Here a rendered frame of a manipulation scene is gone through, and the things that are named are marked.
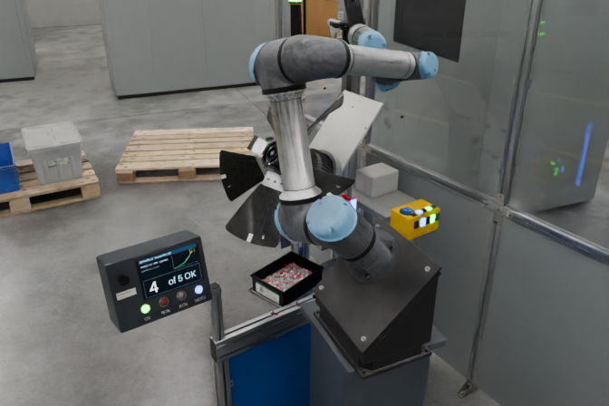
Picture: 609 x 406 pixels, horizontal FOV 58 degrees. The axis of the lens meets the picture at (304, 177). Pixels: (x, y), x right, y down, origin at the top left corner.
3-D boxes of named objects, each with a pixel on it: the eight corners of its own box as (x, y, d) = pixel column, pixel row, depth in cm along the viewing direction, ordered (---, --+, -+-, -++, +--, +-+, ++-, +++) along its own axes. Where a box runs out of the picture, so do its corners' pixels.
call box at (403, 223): (419, 221, 217) (421, 198, 212) (438, 232, 209) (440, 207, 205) (389, 233, 209) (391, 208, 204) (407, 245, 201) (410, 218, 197)
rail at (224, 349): (416, 267, 221) (418, 250, 218) (423, 272, 218) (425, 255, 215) (211, 356, 175) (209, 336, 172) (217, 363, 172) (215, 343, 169)
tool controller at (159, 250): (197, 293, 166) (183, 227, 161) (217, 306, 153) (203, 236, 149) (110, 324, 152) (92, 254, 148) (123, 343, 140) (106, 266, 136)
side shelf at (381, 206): (373, 182, 283) (373, 177, 282) (424, 209, 256) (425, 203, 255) (336, 194, 271) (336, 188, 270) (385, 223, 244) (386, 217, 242)
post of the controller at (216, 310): (220, 333, 173) (216, 281, 165) (225, 338, 171) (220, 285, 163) (211, 337, 172) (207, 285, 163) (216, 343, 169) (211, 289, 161)
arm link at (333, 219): (361, 263, 136) (329, 236, 128) (323, 255, 146) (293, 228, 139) (381, 222, 140) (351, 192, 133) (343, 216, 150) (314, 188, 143)
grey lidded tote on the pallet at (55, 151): (78, 154, 502) (72, 120, 489) (89, 178, 454) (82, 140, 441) (28, 162, 484) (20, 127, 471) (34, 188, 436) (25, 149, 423)
